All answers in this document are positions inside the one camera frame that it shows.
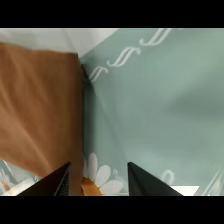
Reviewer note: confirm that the brown garment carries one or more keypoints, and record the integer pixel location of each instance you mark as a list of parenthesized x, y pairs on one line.
[(36, 110)]

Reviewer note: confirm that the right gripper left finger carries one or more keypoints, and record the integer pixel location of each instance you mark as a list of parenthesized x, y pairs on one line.
[(56, 184)]

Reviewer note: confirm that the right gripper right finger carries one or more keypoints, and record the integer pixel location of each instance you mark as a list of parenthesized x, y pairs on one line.
[(143, 184)]

